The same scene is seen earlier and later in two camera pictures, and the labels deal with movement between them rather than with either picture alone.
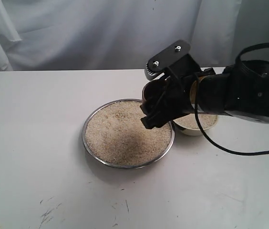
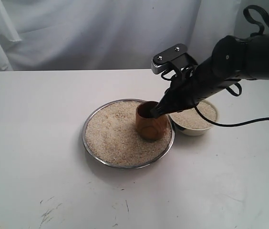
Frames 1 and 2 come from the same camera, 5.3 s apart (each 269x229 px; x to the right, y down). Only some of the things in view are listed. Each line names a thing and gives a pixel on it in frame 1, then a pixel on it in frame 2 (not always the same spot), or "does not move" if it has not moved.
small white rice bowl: x=189 y=125 does not move
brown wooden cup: x=156 y=93 to x=149 y=127
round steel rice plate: x=115 y=135 does not move
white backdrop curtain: x=97 y=35 does not move
